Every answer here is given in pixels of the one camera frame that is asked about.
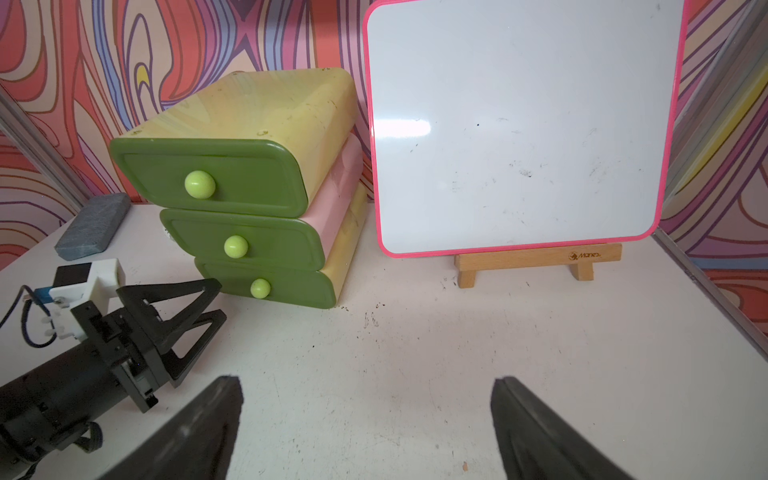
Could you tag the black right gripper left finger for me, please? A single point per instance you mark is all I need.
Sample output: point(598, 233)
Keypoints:
point(197, 443)

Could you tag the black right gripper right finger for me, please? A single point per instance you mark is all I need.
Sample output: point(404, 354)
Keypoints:
point(536, 443)

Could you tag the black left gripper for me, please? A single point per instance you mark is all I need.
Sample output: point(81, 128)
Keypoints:
point(137, 344)

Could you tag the green top drawer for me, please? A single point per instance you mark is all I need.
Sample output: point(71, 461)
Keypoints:
point(256, 177)

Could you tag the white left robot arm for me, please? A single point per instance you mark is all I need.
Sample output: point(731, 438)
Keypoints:
point(58, 403)

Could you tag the yellow pink drawer cabinet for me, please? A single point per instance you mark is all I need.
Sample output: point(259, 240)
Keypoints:
point(312, 112)

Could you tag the grey felt eraser block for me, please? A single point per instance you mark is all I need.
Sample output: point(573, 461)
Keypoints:
point(93, 228)

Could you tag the wooden whiteboard easel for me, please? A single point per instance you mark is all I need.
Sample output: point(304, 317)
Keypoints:
point(580, 259)

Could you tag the pink framed whiteboard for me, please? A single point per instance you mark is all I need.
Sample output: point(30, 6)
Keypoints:
point(500, 125)

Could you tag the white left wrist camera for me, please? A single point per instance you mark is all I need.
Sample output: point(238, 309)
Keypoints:
point(73, 285)

